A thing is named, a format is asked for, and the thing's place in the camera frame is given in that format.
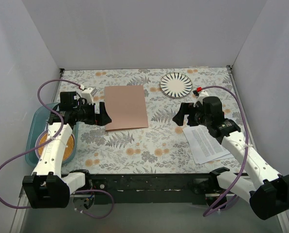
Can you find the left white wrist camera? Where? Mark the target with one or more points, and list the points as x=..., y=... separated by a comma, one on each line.
x=88, y=94

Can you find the pink file folder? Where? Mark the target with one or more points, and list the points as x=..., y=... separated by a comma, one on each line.
x=126, y=107

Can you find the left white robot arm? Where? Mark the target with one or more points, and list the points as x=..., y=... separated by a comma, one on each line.
x=45, y=187

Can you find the teal plastic tray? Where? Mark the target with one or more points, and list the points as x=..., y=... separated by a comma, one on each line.
x=38, y=129

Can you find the floral tablecloth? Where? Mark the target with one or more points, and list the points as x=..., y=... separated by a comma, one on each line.
x=160, y=148

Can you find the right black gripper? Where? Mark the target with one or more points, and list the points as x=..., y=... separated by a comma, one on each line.
x=188, y=114

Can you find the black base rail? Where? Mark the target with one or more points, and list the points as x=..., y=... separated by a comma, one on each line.
x=198, y=188

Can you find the printed paper sheet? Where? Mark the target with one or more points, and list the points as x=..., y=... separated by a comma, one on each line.
x=203, y=146

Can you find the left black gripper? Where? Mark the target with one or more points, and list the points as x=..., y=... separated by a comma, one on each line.
x=96, y=114

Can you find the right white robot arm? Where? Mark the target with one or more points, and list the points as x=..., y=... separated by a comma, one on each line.
x=267, y=191

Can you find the orange woven coaster dish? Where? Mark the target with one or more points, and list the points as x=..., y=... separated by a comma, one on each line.
x=69, y=150

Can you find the white plate blue stripes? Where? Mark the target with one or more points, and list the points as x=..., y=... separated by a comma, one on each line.
x=176, y=85

